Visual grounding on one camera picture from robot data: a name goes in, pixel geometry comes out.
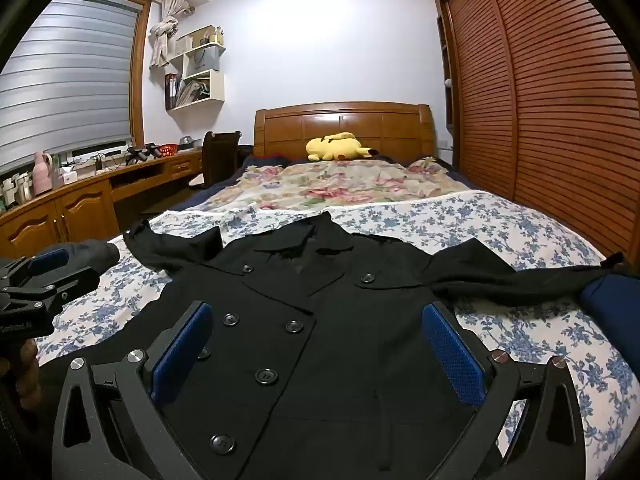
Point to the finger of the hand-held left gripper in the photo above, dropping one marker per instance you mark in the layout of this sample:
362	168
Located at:
50	260
70	285

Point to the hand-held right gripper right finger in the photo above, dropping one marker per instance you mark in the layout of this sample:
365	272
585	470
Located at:
452	355

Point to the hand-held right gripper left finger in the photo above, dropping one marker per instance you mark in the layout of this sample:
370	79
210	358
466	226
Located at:
182	355

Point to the black buttoned coat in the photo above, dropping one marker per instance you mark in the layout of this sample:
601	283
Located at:
320	360

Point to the person's left hand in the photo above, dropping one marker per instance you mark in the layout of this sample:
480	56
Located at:
27	375

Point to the dark grey cloth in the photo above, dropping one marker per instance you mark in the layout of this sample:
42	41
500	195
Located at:
95	255

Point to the wooden desk with cabinets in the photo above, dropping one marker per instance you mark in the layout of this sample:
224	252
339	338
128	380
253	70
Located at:
85	210

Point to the group of white bottles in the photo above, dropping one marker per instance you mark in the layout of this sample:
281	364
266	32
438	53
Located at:
15	192

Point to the pink jug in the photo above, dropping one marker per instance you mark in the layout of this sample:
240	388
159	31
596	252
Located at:
42	177

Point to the small white box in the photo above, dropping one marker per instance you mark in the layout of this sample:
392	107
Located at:
68	176

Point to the blue floral bed sheet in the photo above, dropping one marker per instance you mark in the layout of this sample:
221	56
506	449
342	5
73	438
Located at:
500	230

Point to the black gadget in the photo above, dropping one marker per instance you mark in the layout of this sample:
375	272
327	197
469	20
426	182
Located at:
140	152

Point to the navy blue cloth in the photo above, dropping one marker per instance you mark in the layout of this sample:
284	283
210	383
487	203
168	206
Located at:
615	295

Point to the grey window blind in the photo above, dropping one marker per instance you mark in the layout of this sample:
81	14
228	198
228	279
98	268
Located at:
65	85

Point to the grey metal pot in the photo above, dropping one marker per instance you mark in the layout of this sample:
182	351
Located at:
186	143

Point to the dark wooden chair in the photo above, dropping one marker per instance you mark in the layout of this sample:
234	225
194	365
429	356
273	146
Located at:
220	160

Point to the pink floral blanket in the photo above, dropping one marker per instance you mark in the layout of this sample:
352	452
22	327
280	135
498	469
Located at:
350	180

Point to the row of binders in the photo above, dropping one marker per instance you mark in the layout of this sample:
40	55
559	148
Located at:
172	92

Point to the stack of papers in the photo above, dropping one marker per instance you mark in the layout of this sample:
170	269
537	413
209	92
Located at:
195	92

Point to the yellow plush toy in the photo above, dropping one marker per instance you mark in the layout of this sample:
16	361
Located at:
335	147

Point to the wooden headboard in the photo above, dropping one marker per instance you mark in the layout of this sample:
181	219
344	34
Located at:
380	125

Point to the tied beige curtain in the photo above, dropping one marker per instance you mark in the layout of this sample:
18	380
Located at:
162	40

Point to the grey paper bag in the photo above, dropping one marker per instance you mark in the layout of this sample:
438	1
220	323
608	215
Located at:
200	62

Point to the wooden louvered wardrobe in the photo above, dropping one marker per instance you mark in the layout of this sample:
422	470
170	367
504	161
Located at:
550	110

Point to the wooden window frame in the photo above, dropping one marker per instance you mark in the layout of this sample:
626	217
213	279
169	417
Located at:
140	75

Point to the white wall shelf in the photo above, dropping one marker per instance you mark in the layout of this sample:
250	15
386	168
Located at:
216	85

